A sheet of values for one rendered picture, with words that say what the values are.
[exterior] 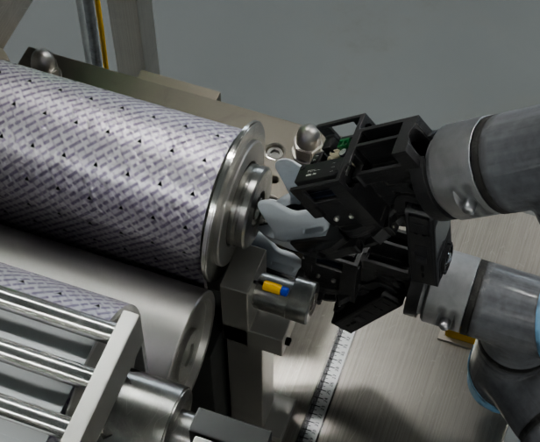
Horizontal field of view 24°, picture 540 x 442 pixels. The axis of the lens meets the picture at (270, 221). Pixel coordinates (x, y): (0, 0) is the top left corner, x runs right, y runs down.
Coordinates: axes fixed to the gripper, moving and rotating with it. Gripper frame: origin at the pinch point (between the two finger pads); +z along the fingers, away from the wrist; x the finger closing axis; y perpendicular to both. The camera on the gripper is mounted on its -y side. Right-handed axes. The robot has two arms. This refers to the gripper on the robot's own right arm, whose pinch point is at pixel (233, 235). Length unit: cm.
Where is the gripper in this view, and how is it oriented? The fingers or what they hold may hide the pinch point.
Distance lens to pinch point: 129.0
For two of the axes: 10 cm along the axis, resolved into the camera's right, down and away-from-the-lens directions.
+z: -9.4, -2.8, 1.8
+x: -3.4, 7.9, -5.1
